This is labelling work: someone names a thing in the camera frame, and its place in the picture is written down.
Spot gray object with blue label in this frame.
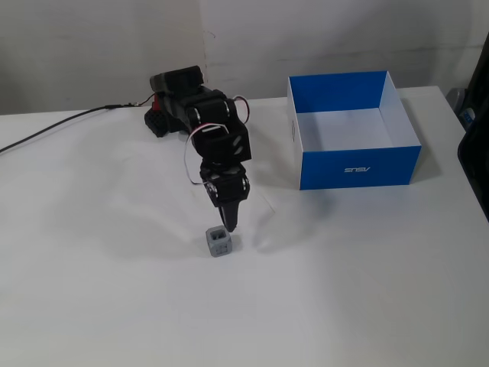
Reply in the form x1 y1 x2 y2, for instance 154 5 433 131
446 86 477 133

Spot gray block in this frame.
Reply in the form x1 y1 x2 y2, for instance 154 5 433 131
205 226 235 258

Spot blue white cardboard box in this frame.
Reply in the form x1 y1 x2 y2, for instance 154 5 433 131
286 70 423 191

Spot black clamp block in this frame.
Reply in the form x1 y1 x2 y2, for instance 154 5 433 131
144 109 171 138

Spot pink white servo wire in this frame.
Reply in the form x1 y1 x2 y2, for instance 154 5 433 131
182 95 251 187

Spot thin red black wires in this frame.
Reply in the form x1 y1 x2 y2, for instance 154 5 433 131
129 95 157 109

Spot black plastic case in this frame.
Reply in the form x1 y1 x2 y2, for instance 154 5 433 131
456 30 489 224

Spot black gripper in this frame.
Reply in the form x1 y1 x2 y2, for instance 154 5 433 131
198 159 252 233

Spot black power cable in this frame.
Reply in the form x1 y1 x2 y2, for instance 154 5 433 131
0 103 133 155

